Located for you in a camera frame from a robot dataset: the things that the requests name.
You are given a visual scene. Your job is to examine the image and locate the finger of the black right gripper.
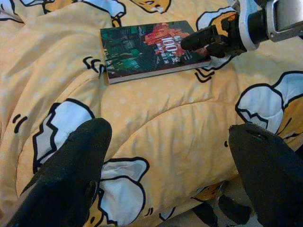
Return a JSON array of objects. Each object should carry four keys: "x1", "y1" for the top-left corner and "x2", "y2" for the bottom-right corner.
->
[
  {"x1": 205, "y1": 44, "x2": 228, "y2": 59},
  {"x1": 180, "y1": 27, "x2": 215, "y2": 52}
]

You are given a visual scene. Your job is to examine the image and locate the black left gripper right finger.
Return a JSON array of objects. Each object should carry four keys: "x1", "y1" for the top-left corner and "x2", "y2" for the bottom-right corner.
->
[{"x1": 228, "y1": 122, "x2": 303, "y2": 227}]

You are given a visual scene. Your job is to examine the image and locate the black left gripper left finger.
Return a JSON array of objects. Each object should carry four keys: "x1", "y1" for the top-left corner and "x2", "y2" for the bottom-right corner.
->
[{"x1": 7, "y1": 117, "x2": 113, "y2": 227}]

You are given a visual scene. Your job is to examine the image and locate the dark paperback book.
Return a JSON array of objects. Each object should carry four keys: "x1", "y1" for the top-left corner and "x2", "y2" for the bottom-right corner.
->
[{"x1": 99, "y1": 20, "x2": 212, "y2": 85}]

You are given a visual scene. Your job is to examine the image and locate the yellow egg print blanket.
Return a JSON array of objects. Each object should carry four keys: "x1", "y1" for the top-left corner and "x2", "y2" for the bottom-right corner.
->
[{"x1": 0, "y1": 0, "x2": 303, "y2": 227}]

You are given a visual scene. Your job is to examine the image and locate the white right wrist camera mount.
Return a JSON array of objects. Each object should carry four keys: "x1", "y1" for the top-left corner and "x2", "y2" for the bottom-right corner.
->
[{"x1": 233, "y1": 0, "x2": 264, "y2": 52}]

